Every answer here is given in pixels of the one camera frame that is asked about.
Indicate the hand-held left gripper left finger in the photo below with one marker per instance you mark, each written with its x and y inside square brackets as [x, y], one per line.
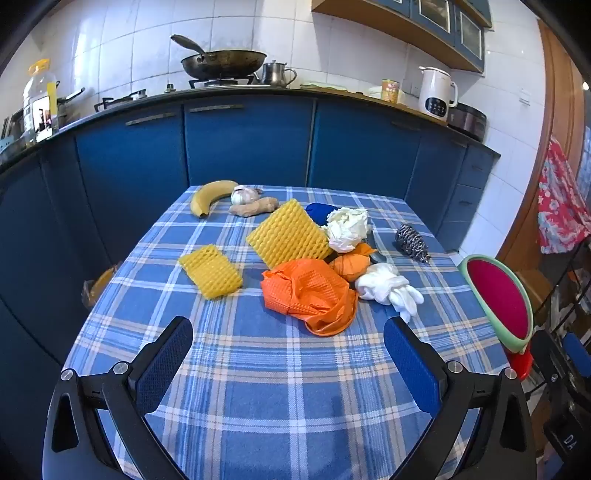
[166, 364]

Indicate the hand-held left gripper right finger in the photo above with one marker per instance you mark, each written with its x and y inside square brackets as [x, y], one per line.
[411, 364]

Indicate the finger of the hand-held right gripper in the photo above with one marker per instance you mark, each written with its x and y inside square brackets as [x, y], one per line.
[545, 350]
[578, 351]

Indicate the green-rimmed red bin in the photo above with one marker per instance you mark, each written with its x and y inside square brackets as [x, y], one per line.
[501, 295]

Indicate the white glove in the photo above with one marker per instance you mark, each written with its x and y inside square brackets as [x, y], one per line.
[385, 286]

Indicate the small yellow foam net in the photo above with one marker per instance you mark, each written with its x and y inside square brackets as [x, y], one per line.
[212, 272]

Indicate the balled orange plastic bag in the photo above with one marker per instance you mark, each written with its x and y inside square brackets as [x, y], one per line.
[351, 265]

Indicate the steel wool scrubber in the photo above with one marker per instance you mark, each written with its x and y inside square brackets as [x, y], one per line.
[411, 240]

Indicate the orange cloth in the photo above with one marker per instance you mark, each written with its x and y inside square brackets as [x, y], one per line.
[309, 290]

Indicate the large yellow foam net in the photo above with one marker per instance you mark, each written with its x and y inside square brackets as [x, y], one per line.
[288, 235]

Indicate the blue cloth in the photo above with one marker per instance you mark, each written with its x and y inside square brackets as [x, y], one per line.
[318, 212]

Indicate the black metal rack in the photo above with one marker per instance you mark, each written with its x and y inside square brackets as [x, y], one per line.
[565, 295]

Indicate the orange bag on floor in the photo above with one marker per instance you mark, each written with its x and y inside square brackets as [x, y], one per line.
[99, 286]

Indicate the blue plaid tablecloth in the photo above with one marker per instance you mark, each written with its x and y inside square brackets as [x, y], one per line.
[277, 392]

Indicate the wooden door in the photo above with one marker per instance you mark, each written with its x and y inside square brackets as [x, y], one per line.
[531, 207]

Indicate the red floral cloth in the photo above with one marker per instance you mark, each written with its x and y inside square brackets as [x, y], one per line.
[558, 203]

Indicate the yellow banana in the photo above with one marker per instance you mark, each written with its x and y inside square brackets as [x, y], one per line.
[210, 194]

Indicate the ginger root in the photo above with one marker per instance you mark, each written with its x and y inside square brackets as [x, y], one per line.
[254, 206]

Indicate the garlic bulb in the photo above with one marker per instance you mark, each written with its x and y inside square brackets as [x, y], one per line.
[242, 194]

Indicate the blue kitchen base cabinets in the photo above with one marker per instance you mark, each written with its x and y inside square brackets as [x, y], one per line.
[249, 143]

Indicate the dark rice cooker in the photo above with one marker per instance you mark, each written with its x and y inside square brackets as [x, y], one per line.
[466, 121]

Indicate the white electric kettle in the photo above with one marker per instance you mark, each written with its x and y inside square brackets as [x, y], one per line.
[436, 92]

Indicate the yellow can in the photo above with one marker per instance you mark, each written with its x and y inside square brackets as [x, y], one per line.
[390, 90]

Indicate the gas stove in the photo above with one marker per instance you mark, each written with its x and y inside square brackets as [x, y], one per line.
[217, 83]

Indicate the cooking oil bottle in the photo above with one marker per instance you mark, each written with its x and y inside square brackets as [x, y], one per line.
[39, 101]

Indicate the light green tray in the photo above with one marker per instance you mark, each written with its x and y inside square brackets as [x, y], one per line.
[323, 85]

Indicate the dark kitchen countertop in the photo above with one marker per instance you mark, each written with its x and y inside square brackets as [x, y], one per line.
[286, 93]

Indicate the black wok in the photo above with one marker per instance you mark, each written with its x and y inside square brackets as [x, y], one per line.
[221, 62]

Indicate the steel teapot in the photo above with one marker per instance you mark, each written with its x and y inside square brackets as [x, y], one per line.
[274, 74]

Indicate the white wall socket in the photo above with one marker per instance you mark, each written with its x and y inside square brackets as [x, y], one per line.
[524, 97]

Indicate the blue wall cabinets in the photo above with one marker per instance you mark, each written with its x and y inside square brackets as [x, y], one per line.
[415, 23]

